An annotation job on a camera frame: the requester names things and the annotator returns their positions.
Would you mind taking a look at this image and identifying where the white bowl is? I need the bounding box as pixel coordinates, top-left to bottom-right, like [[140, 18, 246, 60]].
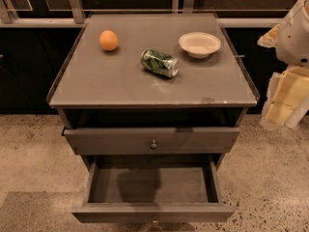
[[179, 32, 221, 59]]

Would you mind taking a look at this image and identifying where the metal window railing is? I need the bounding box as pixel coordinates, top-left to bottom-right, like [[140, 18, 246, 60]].
[[1, 0, 297, 24]]

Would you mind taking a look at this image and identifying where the grey drawer cabinet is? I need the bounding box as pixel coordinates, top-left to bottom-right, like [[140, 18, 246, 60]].
[[45, 13, 261, 172]]

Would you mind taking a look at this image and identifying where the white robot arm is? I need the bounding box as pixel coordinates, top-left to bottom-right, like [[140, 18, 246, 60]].
[[257, 0, 309, 131]]

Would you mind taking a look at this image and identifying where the grey upper drawer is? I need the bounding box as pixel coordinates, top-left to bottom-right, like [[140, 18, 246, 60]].
[[63, 127, 239, 155]]

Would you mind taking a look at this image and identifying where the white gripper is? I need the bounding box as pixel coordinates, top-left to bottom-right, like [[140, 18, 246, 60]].
[[257, 25, 309, 131]]

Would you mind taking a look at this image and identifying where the grey open lower drawer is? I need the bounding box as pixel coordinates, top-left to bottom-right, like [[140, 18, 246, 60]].
[[72, 155, 236, 223]]

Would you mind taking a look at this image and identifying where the orange fruit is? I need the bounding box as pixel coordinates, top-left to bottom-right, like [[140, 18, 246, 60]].
[[99, 30, 118, 51]]

